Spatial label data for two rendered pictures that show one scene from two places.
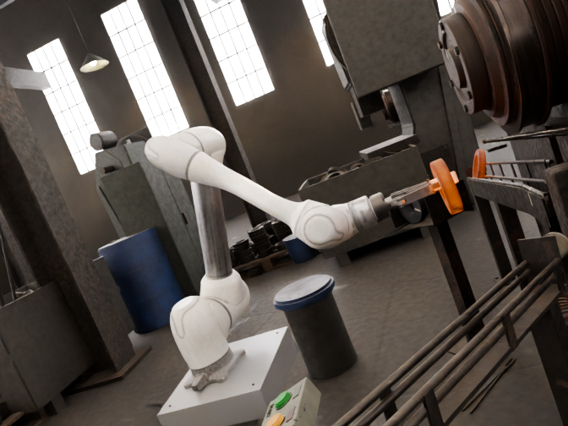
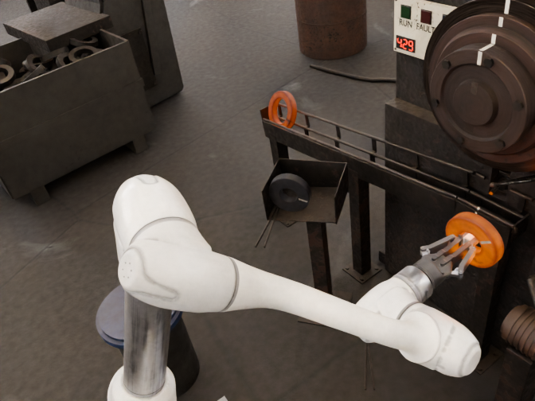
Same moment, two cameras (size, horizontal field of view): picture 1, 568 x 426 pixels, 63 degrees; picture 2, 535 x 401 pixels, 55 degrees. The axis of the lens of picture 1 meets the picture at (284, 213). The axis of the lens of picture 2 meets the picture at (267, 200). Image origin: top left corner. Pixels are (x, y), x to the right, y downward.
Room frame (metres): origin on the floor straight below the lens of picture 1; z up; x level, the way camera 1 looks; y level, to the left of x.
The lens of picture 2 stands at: (0.93, 0.57, 1.80)
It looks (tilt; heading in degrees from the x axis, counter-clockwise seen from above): 38 degrees down; 315
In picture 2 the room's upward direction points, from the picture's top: 10 degrees counter-clockwise
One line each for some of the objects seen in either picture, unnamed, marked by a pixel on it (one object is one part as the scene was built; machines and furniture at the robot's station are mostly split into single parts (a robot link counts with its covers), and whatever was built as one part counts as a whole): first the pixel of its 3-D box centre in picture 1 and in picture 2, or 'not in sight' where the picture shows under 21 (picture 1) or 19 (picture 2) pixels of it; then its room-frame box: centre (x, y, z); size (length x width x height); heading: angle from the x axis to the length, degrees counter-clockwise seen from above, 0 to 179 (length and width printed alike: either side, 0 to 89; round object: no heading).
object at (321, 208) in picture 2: (450, 269); (314, 248); (1.88, -0.56, 0.36); 0.26 x 0.20 x 0.72; 20
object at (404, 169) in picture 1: (368, 200); (49, 105); (4.14, -0.75, 0.39); 1.03 x 0.83 x 0.79; 79
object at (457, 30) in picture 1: (461, 65); (478, 100); (1.33, -0.62, 1.11); 0.28 x 0.06 x 0.28; 165
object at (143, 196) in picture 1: (167, 232); not in sight; (4.80, 1.20, 0.75); 0.70 x 0.48 x 1.50; 165
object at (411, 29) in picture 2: not in sight; (427, 32); (1.61, -0.91, 1.15); 0.26 x 0.02 x 0.18; 165
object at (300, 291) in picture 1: (317, 326); (154, 341); (2.21, 0.05, 0.22); 0.32 x 0.32 x 0.43
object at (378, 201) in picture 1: (389, 203); (433, 269); (1.27, -0.28, 0.83); 0.09 x 0.08 x 0.07; 75
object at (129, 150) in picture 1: (141, 193); not in sight; (8.93, 2.39, 1.36); 1.37 x 1.16 x 2.71; 65
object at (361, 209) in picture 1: (364, 213); (412, 286); (1.29, -0.21, 0.83); 0.09 x 0.06 x 0.09; 165
